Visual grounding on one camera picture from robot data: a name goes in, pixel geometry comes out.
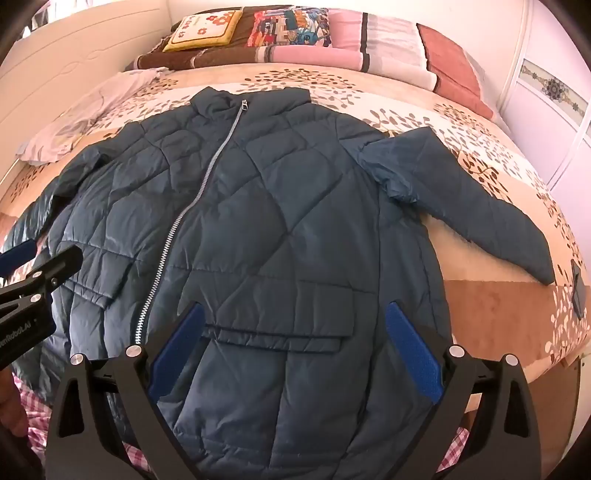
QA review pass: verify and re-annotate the pale lavender crumpled cloth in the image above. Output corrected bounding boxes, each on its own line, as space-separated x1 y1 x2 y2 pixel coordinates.
16 67 174 164

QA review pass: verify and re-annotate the white grey striped blanket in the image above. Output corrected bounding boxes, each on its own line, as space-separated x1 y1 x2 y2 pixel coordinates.
360 11 439 90

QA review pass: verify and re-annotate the yellow flower pillow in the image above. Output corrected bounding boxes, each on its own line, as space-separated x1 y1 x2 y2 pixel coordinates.
161 9 243 52

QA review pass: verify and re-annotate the white wardrobe with floral trim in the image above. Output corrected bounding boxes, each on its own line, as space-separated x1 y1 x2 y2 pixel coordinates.
503 0 591 195

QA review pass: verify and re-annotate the beige leaf print blanket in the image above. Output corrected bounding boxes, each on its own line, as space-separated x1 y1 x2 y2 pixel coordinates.
0 65 591 384

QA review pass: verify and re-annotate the pink folded blanket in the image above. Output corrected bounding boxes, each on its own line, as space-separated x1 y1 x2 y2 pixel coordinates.
272 9 370 72

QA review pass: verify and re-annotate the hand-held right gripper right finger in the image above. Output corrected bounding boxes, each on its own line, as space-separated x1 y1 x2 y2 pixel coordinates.
385 302 542 480

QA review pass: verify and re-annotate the salmon red pillow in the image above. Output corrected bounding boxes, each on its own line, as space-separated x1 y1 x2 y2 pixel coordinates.
418 23 495 118

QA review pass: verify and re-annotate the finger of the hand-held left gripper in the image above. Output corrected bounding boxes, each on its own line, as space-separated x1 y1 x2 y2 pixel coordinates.
0 244 85 306
0 240 38 278

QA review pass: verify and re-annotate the white carved furniture panel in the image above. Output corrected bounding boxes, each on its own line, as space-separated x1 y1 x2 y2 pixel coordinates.
0 0 174 97

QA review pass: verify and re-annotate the brown striped quilt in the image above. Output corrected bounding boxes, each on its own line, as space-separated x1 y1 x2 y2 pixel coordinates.
124 7 278 72

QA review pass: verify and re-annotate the person's left forearm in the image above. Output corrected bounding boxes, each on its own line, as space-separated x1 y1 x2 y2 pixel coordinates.
0 368 29 437

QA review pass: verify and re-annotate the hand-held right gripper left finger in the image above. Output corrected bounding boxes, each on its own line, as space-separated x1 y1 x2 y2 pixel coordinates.
44 302 205 480

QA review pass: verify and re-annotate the dark blue quilted jacket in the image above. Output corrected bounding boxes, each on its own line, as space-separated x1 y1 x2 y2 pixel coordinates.
2 85 557 480

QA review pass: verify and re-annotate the small dark flat device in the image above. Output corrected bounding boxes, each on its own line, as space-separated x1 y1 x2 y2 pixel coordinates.
568 261 589 319

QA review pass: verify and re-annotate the colourful printed pillow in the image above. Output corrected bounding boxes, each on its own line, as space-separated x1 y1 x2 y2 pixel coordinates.
247 6 333 49

